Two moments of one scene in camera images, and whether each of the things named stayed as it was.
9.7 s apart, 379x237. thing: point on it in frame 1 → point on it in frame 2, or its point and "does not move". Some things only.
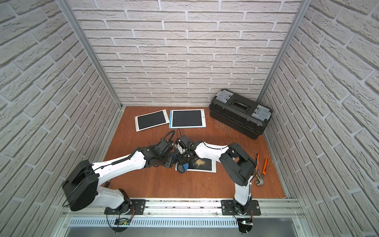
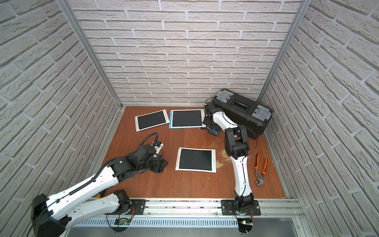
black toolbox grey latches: [247, 117] does not move
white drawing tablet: [151, 120] does not move
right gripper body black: [183, 158] → [213, 125]
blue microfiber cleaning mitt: [185, 166] → [215, 132]
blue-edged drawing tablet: [181, 118] does not move
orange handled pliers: [260, 181] does not move
